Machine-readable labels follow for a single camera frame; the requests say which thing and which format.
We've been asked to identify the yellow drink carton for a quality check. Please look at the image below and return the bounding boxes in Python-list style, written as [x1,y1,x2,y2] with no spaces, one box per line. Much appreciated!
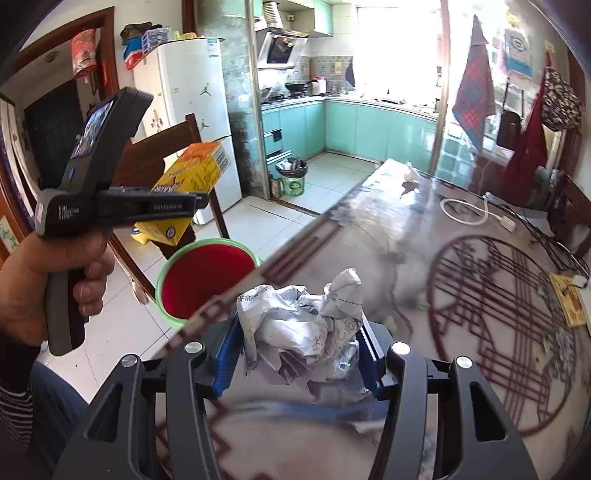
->
[134,141,232,246]

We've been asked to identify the silver exhaust duct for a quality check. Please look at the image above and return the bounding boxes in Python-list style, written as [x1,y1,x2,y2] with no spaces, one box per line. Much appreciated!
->
[263,0,283,29]

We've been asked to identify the red apron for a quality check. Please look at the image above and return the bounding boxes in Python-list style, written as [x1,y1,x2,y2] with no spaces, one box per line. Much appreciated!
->
[502,99,550,206]

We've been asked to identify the white cable with adapter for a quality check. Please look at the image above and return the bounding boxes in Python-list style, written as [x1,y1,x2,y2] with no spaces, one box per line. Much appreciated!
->
[440,194,518,232]

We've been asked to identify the black cables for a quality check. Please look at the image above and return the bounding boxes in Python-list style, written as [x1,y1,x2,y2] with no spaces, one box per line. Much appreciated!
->
[503,203,591,273]

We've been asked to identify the yellow book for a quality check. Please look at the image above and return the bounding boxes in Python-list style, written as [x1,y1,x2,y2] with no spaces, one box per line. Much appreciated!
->
[549,272,591,328]

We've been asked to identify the person's left hand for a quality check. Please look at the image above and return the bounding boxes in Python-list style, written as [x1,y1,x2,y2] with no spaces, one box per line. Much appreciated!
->
[0,228,116,347]

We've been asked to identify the white printed paper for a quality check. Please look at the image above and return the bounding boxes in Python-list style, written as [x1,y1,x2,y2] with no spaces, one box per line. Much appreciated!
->
[237,268,365,402]

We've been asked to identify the dark entrance door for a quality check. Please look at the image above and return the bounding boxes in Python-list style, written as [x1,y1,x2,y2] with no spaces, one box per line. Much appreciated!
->
[23,90,77,195]

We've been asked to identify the teal kitchen cabinets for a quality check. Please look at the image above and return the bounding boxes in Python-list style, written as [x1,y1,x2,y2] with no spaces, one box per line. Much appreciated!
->
[261,99,439,181]
[277,0,334,38]

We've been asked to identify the built-in kitchen oven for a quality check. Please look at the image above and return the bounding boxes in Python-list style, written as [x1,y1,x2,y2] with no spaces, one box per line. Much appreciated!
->
[265,127,293,164]

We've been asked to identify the plaid hanging cloth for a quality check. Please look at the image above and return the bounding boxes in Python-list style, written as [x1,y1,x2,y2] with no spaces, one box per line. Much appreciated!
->
[451,14,497,153]

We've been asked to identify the frosted glass sliding door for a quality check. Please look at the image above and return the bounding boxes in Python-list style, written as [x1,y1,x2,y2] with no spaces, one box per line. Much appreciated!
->
[434,0,578,195]
[222,0,266,199]

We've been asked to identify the person's blue jeans leg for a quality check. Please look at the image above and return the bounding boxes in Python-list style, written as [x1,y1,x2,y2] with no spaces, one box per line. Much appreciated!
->
[28,362,100,480]

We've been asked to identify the black white patterned bag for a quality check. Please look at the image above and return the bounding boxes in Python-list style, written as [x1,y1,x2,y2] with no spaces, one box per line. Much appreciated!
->
[541,67,583,132]

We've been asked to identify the red basin green rim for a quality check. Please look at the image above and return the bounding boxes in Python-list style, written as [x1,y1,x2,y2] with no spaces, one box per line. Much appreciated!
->
[156,237,257,330]

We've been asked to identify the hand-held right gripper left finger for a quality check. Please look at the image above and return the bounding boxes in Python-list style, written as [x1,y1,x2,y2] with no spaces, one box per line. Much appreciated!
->
[53,318,243,480]

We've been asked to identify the person's left forearm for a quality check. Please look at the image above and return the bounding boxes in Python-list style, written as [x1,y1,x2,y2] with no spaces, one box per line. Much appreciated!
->
[0,329,43,462]

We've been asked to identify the white cartoon print apron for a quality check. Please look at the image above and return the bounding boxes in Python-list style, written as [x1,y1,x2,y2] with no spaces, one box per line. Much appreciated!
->
[501,14,534,79]

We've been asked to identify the teal upper kitchen cabinets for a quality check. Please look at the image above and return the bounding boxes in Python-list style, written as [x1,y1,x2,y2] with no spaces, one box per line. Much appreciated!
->
[277,0,334,38]

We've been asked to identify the blue red carton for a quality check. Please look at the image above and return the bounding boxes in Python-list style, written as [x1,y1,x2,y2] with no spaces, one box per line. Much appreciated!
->
[124,39,148,70]

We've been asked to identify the red hanging decoration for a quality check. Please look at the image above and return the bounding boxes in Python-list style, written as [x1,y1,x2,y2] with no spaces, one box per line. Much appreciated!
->
[71,28,99,79]

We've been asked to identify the small drawer organizer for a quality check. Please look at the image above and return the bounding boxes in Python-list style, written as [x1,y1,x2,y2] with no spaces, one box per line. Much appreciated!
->
[142,28,171,49]

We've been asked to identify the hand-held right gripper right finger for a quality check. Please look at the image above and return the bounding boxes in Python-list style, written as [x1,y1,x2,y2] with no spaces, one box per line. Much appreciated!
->
[358,323,539,480]

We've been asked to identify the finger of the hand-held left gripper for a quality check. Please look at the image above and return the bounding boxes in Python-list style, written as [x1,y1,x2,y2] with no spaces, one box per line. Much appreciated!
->
[150,188,209,225]

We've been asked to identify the teal lower kitchen cabinets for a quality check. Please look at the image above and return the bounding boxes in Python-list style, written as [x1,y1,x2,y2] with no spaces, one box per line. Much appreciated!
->
[261,99,439,181]

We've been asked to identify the green trash can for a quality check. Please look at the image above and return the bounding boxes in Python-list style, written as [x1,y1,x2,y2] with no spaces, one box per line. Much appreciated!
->
[276,158,309,200]

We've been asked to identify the white refrigerator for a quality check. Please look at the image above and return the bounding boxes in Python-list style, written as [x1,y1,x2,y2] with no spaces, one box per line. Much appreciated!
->
[148,37,243,227]

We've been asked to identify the black hanging bag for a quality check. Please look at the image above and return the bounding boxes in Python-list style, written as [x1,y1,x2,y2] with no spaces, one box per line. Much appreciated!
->
[496,111,522,151]

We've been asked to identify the steel range hood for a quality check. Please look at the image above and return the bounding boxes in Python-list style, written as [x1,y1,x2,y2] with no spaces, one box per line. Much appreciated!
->
[257,28,309,70]

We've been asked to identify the kitchen window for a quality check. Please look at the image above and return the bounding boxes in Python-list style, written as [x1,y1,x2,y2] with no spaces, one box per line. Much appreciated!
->
[355,0,444,100]

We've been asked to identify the dark wooden chair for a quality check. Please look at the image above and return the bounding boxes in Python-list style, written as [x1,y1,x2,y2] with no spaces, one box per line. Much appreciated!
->
[547,173,591,259]
[108,114,232,305]

